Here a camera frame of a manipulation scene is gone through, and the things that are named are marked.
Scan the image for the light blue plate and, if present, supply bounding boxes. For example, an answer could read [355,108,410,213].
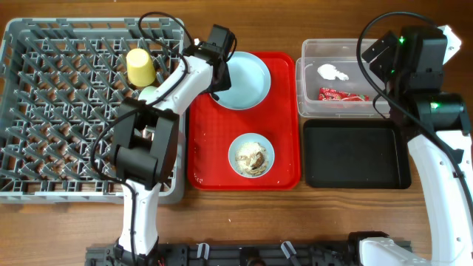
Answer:
[211,52,271,111]

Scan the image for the white napkin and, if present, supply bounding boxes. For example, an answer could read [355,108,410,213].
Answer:
[317,64,349,81]

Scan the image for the red candy wrapper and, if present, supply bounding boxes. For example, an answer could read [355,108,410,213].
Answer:
[318,87,370,102]

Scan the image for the yellow plastic cup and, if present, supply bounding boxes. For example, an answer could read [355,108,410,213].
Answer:
[126,48,156,87]

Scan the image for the light blue food bowl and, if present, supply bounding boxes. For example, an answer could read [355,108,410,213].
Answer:
[228,133,276,179]

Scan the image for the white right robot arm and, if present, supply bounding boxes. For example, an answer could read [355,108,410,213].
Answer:
[355,25,472,265]

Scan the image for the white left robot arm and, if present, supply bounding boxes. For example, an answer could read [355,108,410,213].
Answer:
[110,25,237,265]

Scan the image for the grey dishwasher rack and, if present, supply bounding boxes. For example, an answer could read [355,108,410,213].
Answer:
[1,18,188,204]

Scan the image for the clear plastic bin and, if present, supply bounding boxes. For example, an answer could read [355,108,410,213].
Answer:
[296,38,390,118]

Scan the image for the red plastic tray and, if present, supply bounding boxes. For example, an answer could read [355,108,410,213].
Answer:
[187,52,301,191]

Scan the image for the black plastic tray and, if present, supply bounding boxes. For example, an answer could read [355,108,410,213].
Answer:
[302,119,412,189]

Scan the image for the rice and meat leftovers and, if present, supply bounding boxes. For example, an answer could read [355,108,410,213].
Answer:
[235,142,268,177]

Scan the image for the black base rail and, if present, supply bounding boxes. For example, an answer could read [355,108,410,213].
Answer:
[84,240,413,266]

